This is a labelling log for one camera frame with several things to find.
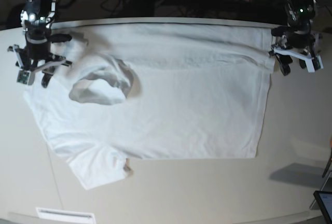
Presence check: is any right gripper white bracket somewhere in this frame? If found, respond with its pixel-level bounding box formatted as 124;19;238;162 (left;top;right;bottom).
7;36;72;88

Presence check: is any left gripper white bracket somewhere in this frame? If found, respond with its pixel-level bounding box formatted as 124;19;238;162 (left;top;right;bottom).
269;26;322;76

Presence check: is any white T-shirt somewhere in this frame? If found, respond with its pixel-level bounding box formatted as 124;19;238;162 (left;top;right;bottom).
24;23;274;190

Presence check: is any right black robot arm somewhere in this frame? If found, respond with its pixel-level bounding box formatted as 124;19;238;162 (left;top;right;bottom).
8;0;72;85

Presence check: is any white label strip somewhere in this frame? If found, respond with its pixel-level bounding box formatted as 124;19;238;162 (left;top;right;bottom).
36;207;96;223

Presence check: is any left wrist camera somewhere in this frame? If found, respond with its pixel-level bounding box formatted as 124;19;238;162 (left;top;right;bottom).
307;55;324;73

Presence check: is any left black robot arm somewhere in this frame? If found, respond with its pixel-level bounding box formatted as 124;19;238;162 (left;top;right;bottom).
55;0;322;75

